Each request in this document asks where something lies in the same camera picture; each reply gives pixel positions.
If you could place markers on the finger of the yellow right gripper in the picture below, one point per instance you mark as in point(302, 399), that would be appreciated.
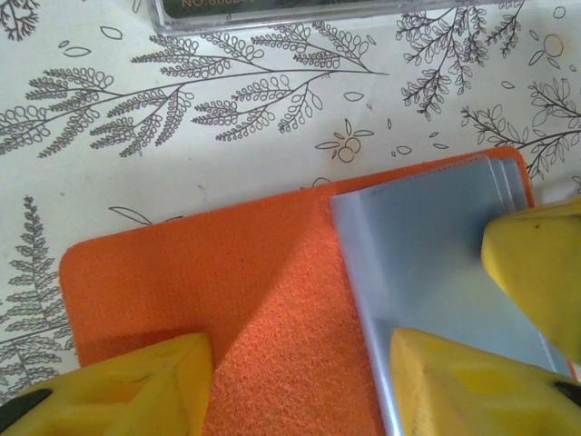
point(540, 263)

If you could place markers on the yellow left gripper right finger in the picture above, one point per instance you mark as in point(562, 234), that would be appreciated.
point(476, 399)

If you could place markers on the orange felt card holder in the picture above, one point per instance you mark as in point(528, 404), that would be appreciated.
point(254, 290)

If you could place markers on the floral tablecloth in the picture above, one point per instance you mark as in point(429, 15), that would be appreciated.
point(227, 113)

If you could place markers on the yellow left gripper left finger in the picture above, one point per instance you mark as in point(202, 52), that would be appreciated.
point(113, 399)

